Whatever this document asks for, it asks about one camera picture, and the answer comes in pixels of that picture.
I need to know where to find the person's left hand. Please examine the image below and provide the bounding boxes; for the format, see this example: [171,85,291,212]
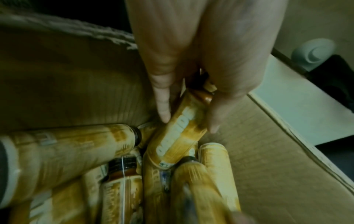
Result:
[124,0,289,134]

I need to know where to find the yellow jar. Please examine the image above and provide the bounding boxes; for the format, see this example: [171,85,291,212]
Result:
[145,72,219,169]

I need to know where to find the cardboard box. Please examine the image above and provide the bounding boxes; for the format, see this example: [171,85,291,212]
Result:
[0,11,354,224]

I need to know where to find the yellow bottles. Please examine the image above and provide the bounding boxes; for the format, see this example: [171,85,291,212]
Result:
[0,123,243,224]

